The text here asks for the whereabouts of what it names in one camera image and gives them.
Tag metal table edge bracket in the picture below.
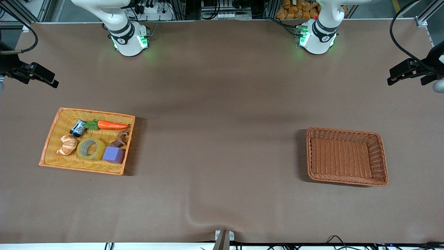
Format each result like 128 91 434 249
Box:
214 230 235 250

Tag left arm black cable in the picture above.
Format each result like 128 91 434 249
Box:
390 0 436 72

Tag blue small can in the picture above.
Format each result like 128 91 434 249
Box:
70 119 86 138

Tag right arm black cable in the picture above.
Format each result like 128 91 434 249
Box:
0 6 39 55

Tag brown table cloth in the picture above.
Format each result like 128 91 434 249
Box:
0 19 444 243

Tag aluminium frame profile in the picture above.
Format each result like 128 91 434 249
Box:
0 0 53 24
415 0 444 47

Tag orange-rimmed yellow wicker tray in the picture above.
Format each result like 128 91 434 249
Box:
39 107 136 175

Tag purple cube block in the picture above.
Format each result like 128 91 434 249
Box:
102 146 125 164

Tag orange toy carrot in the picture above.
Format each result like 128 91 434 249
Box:
85 119 131 131

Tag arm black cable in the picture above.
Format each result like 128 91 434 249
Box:
390 0 436 72
0 6 39 55

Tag brown wicker basket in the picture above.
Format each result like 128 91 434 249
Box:
306 127 389 187

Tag toy croissant bread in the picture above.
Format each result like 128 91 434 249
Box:
57 135 78 156

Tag brown small figurine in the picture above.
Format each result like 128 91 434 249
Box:
110 129 130 148

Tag black cables along table edge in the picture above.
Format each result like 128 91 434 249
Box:
199 235 444 250

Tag yellowish clear tape roll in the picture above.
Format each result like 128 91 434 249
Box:
76 137 106 161

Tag white power strip with plugs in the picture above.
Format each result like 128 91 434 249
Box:
134 0 174 21

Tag orange packaged bread pile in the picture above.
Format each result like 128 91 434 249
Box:
276 0 348 20

